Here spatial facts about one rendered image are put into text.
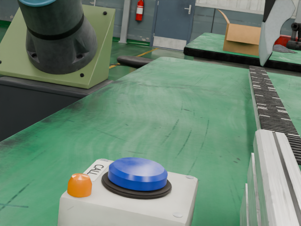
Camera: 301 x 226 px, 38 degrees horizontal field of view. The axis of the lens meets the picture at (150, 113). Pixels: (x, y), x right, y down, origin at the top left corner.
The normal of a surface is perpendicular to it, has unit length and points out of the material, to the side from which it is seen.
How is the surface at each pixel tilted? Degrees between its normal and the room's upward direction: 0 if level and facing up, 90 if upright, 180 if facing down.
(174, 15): 90
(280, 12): 90
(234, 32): 68
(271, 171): 0
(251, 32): 63
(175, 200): 0
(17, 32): 44
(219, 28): 90
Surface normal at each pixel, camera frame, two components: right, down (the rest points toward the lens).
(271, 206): -0.59, -0.80
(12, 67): -0.02, -0.55
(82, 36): 0.84, 0.19
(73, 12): 0.81, 0.48
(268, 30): -0.17, 0.21
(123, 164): 0.08, -0.97
